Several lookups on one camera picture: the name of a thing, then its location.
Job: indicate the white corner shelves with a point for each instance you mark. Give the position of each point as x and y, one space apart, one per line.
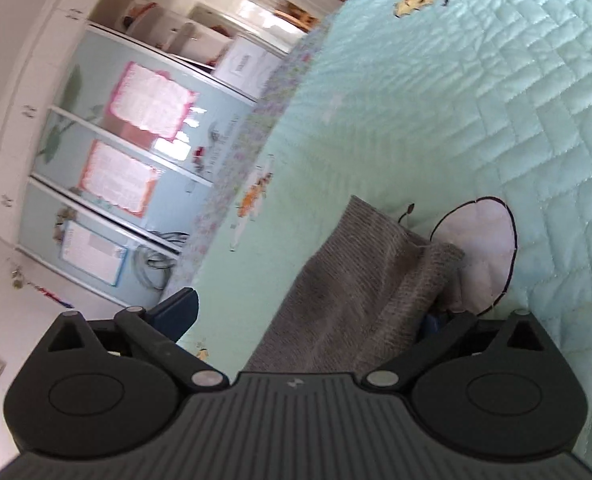
176 35

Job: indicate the red hanging ornament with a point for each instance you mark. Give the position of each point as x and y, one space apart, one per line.
51 295

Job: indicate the pink bordered poster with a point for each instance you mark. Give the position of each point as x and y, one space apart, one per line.
151 100

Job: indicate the green quilted bee bedspread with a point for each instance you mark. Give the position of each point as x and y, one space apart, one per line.
426 110

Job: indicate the dotted bed sheet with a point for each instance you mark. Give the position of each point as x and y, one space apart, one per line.
236 160

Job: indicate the blue bordered poster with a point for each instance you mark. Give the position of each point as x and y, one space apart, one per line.
93 252

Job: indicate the white overhead cabinet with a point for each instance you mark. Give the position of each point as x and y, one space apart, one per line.
26 110

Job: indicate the wall lamp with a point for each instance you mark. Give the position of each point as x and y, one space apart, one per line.
17 275

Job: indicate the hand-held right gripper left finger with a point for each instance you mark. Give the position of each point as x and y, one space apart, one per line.
181 310

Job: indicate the orange bordered poster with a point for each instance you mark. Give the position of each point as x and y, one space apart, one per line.
118 177

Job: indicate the sliding door wardrobe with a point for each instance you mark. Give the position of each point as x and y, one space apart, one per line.
176 195

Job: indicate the grey knit garment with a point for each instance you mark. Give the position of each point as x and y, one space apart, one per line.
351 285

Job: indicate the wooden chair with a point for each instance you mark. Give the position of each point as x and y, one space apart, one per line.
298 19

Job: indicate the white drawer cabinet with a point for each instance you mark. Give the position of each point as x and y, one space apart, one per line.
246 67

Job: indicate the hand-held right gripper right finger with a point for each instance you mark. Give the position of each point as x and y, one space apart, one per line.
431 327

